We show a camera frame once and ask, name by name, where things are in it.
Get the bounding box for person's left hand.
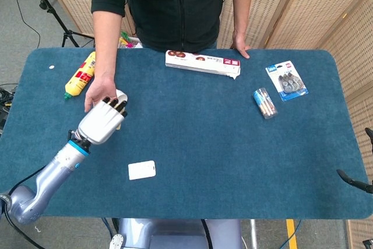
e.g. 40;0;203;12
231;30;252;59

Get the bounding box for person's right hand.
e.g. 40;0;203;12
84;76;118;113

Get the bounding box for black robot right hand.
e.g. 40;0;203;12
336;128;373;194

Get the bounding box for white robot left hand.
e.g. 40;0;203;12
77;96;129;145

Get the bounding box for white cup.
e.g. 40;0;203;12
114;89;129;131

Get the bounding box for person's left forearm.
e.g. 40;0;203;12
233;0;256;36

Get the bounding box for person's right forearm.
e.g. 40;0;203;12
92;9;122;82

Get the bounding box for person's black zip jacket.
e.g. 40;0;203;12
87;0;255;54

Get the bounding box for yellow squeeze bottle green cap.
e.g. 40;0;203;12
64;51;97;100

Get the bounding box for long white printed box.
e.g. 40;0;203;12
164;50;242;81

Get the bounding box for colourful toys in basket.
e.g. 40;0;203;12
118;31;144;49

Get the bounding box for correction tape blister pack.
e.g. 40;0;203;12
265;60;309;103

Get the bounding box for white plastic card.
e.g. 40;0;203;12
128;160;157;181

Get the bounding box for clear pack of pencils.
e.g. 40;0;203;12
252;86;279;120

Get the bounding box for black tripod stand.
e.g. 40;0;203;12
22;0;96;48

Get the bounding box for blue felt table mat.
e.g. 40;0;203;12
0;47;373;220

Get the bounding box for silver robot torso base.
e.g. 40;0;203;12
109;218;244;249

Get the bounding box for blue floor cable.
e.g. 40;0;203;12
281;219;302;249

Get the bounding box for bundle of black cables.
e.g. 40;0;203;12
0;83;19;138

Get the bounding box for thin black floor cable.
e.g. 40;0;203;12
8;0;41;50

